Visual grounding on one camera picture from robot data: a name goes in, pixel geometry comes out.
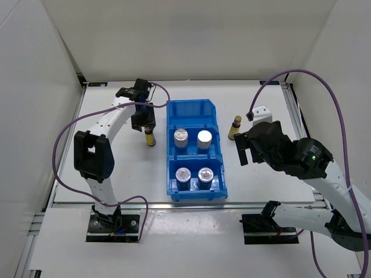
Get white bead jar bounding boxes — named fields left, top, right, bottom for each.
left=173, top=129, right=188, bottom=153
left=197, top=130, right=212, bottom=153

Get sauce jar white lid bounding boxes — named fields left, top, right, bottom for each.
left=175, top=167, right=191, bottom=191
left=198, top=167, right=214, bottom=190

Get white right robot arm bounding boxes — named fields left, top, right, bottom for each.
left=234, top=121, right=370, bottom=251

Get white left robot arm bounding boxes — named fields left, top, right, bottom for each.
left=74, top=78, right=156, bottom=232

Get yellow label bottle right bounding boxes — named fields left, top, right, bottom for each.
left=228, top=115, right=242, bottom=140

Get yellow label bottle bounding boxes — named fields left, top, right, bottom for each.
left=228, top=115, right=242, bottom=140
left=144, top=126, right=156, bottom=147

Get yellow label bottle left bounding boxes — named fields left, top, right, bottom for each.
left=144, top=126, right=156, bottom=147

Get blue three-compartment plastic bin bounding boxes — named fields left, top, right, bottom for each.
left=166, top=99, right=228, bottom=202

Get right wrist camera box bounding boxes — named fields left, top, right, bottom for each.
left=246, top=105, right=272, bottom=126

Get right side aluminium rail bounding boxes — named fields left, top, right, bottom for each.
left=281, top=82, right=329, bottom=208

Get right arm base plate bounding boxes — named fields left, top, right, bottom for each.
left=239, top=214, right=299, bottom=245

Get left side aluminium rail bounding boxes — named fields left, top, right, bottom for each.
left=40, top=83, right=88, bottom=215

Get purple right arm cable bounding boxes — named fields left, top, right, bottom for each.
left=246, top=68, right=369, bottom=278

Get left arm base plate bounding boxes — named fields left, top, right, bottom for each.
left=85, top=213, right=141, bottom=243

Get aluminium table edge rail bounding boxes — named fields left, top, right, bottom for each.
left=50, top=199, right=328, bottom=209

